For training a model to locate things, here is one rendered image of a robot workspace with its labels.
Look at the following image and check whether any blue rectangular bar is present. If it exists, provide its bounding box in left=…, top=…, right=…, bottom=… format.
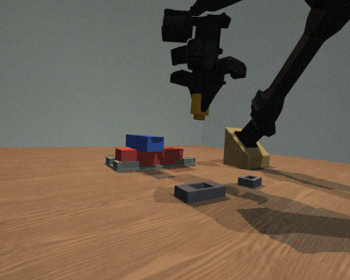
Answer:
left=125, top=134, right=164, bottom=152

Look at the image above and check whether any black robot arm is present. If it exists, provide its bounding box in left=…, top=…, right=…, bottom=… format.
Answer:
left=162, top=0, right=350, bottom=148

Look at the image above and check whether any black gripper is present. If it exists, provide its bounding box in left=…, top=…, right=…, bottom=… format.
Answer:
left=170, top=37, right=247, bottom=112

